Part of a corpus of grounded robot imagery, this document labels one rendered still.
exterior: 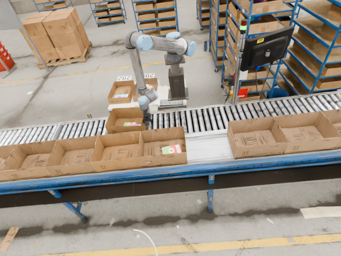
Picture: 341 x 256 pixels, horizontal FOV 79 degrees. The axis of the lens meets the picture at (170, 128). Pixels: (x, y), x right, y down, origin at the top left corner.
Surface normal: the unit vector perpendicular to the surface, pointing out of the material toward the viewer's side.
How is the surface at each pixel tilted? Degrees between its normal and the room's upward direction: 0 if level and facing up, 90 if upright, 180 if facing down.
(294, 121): 89
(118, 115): 90
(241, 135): 1
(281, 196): 0
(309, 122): 89
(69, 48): 92
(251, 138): 0
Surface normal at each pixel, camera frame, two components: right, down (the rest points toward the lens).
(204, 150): -0.12, -0.69
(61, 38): 0.11, 0.71
